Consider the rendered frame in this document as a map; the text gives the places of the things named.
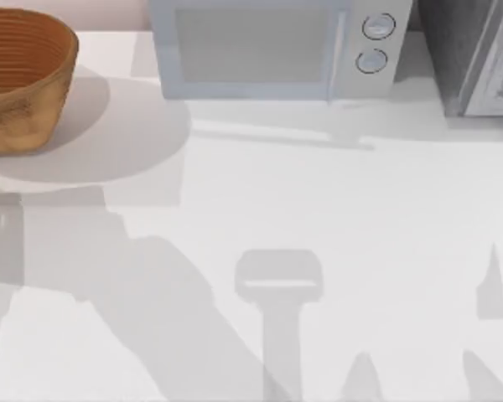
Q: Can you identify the grey cabinet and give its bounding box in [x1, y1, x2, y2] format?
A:
[417, 0, 503, 119]

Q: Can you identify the microwave oven door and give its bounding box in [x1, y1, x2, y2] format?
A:
[146, 0, 347, 101]

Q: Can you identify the brown wicker basket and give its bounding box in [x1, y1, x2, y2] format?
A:
[0, 8, 80, 153]

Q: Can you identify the pale microwave oven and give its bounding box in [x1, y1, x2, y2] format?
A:
[145, 0, 415, 104]

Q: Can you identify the round microwave knob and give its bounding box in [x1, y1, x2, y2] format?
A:
[361, 12, 397, 41]
[355, 47, 389, 75]

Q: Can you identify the microwave door handle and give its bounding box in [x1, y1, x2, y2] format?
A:
[326, 11, 347, 105]

